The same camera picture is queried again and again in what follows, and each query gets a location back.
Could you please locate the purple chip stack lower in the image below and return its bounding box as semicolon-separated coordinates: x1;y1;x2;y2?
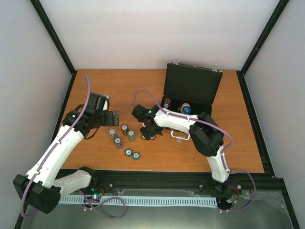
114;137;123;149

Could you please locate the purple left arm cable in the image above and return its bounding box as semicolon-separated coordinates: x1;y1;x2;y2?
20;74;126;219

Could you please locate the blue short stack left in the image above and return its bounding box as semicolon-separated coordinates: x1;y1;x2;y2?
124;148;133;157

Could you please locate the brown tall chip stack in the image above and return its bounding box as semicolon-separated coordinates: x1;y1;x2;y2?
121;125;129;136

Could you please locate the green tall chip stack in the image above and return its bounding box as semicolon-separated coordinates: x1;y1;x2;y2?
127;130;135;142

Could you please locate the black frame post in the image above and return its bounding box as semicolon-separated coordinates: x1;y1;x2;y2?
30;0;77;74
240;0;290;74

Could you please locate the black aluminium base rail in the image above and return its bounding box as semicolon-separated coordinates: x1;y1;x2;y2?
81;170;287;197

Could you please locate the brown short stack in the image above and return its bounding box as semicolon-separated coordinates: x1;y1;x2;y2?
163;98;171;109

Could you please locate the blue round blind button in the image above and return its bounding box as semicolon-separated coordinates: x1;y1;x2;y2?
181;105;191;115

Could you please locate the purple chip stack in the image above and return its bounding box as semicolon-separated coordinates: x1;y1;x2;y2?
114;137;123;149
108;128;117;141

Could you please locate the left black frame post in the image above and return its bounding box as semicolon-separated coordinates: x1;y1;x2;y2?
30;0;77;74

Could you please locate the purple chip stack upper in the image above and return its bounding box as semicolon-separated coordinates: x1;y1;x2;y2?
108;128;117;141

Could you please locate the black poker set case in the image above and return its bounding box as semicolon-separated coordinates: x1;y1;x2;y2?
161;62;223;115

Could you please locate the blue short stack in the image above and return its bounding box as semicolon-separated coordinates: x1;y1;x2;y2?
132;152;141;160
124;148;133;157

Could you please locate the right black frame post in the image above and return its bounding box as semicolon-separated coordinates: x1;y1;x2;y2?
240;0;290;74

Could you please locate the blue short stack right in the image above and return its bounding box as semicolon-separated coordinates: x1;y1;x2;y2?
132;152;141;160

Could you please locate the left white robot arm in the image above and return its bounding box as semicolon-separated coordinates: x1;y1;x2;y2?
13;110;119;214

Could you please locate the light blue cable duct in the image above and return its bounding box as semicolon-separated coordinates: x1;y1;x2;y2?
59;194;218;208

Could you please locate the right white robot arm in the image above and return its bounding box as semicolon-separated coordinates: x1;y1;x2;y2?
132;104;230;183

